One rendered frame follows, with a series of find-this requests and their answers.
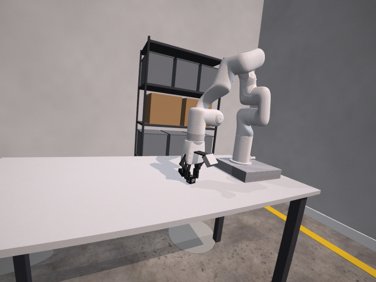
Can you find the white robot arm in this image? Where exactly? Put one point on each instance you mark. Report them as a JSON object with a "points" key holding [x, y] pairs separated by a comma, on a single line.
{"points": [[242, 64]]}

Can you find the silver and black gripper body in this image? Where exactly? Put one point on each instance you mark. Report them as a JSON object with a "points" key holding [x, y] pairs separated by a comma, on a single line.
{"points": [[189, 147]]}

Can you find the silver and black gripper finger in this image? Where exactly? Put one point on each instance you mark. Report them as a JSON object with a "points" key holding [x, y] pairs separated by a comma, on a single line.
{"points": [[196, 169], [184, 166]]}

